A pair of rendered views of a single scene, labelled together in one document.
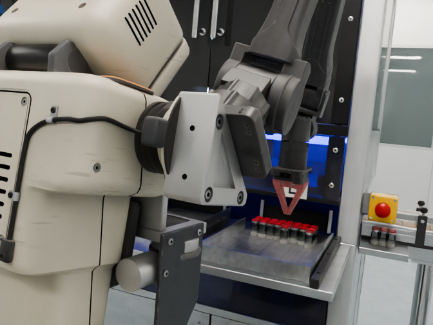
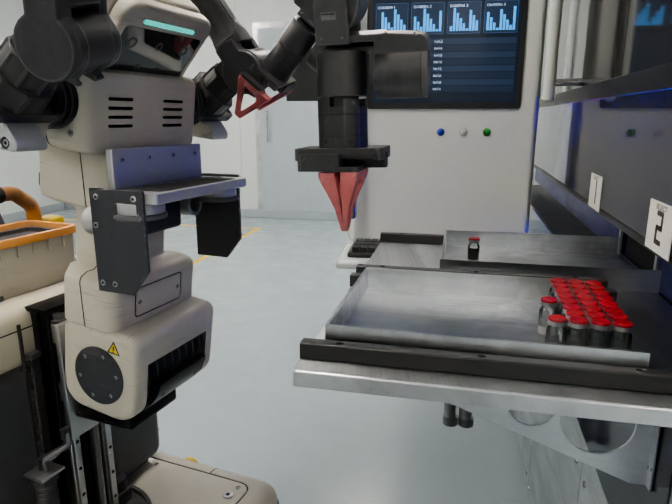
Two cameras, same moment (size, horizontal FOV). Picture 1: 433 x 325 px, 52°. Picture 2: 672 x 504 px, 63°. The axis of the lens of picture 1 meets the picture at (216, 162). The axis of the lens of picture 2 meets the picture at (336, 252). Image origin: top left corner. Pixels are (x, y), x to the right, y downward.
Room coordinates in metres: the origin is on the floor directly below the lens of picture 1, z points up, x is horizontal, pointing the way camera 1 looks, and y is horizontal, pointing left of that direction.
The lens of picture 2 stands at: (0.82, -0.80, 1.15)
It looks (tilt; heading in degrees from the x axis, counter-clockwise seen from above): 14 degrees down; 82
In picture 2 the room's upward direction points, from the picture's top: straight up
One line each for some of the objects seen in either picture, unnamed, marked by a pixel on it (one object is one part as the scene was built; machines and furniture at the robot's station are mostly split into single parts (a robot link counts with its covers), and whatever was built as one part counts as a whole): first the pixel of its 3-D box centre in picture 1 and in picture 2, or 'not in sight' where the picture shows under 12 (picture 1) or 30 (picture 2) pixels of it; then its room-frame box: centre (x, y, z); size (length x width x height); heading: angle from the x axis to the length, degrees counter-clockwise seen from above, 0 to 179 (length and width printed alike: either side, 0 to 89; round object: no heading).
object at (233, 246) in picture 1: (270, 244); (475, 313); (1.10, -0.15, 0.90); 0.34 x 0.26 x 0.04; 158
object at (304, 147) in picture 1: (292, 158); (343, 130); (0.92, -0.16, 1.13); 0.10 x 0.07 x 0.07; 158
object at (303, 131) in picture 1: (296, 129); (346, 75); (0.93, -0.16, 1.19); 0.07 x 0.06 x 0.07; 159
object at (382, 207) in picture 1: (382, 209); not in sight; (1.18, -0.46, 0.99); 0.04 x 0.04 x 0.04; 69
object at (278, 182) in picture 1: (290, 191); (354, 192); (0.94, -0.16, 1.06); 0.07 x 0.07 x 0.09; 68
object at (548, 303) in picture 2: (283, 235); (547, 316); (1.18, -0.20, 0.90); 0.02 x 0.02 x 0.05
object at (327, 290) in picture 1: (214, 238); (501, 295); (1.20, -0.01, 0.87); 0.70 x 0.48 x 0.02; 69
